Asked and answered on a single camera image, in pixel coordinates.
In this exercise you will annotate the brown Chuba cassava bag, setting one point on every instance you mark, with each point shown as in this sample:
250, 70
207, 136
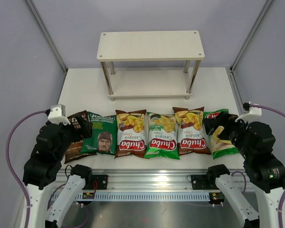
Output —
131, 138
191, 135

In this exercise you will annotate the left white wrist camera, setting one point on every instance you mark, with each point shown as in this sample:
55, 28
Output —
57, 115

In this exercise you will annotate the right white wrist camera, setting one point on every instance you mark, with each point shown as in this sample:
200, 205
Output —
252, 113

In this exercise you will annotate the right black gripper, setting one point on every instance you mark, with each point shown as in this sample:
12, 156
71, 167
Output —
225, 118

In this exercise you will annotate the white slotted cable duct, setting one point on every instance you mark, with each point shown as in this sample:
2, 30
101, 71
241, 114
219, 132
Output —
149, 196

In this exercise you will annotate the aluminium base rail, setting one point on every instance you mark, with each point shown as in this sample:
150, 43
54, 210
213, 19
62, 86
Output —
148, 180

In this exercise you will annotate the brown Kettle sea salt bag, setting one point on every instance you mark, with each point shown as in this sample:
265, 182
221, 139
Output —
75, 151

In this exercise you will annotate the green Kettle hand cooked bag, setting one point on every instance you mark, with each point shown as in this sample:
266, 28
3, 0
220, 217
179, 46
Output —
104, 135

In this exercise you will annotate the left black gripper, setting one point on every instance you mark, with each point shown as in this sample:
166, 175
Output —
86, 131

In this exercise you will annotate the green Chuba cassava bag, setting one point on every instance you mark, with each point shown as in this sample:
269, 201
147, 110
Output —
162, 136

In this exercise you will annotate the white two-tier wooden shelf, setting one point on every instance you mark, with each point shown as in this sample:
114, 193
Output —
146, 47

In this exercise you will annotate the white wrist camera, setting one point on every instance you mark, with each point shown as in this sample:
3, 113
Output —
57, 115
252, 113

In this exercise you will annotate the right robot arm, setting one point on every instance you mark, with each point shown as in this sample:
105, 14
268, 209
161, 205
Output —
255, 142

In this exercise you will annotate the green white Chuba bag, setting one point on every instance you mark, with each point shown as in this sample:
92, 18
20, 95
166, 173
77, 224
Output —
218, 148

